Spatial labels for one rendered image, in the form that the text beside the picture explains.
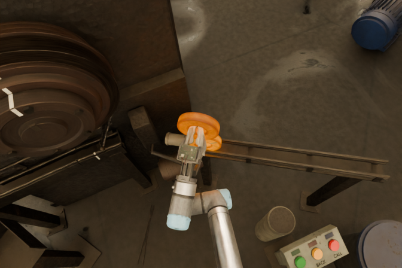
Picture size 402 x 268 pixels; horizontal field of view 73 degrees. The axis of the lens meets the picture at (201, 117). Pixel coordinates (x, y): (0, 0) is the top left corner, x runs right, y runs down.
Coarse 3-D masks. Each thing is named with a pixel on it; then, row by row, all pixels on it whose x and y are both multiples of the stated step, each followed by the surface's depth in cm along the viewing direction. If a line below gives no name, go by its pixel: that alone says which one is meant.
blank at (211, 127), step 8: (192, 112) 94; (184, 120) 94; (192, 120) 93; (200, 120) 92; (208, 120) 93; (216, 120) 96; (184, 128) 100; (208, 128) 96; (216, 128) 95; (208, 136) 102; (216, 136) 100
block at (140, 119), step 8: (128, 112) 117; (136, 112) 116; (144, 112) 116; (136, 120) 115; (144, 120) 114; (136, 128) 113; (144, 128) 115; (152, 128) 118; (144, 136) 121; (152, 136) 124; (144, 144) 128
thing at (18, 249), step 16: (0, 224) 111; (16, 224) 114; (0, 240) 115; (16, 240) 114; (32, 240) 109; (80, 240) 168; (0, 256) 112; (16, 256) 112; (32, 256) 111; (48, 256) 129; (64, 256) 143; (80, 256) 160; (96, 256) 164
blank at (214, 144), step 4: (208, 140) 112; (212, 140) 112; (216, 140) 113; (220, 140) 116; (192, 144) 118; (196, 144) 119; (208, 144) 120; (212, 144) 116; (216, 144) 116; (220, 144) 116; (208, 148) 121; (212, 148) 120; (216, 148) 120
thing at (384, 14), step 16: (384, 0) 206; (400, 0) 202; (368, 16) 198; (384, 16) 194; (400, 16) 198; (352, 32) 214; (368, 32) 204; (384, 32) 195; (400, 32) 206; (368, 48) 213; (384, 48) 218
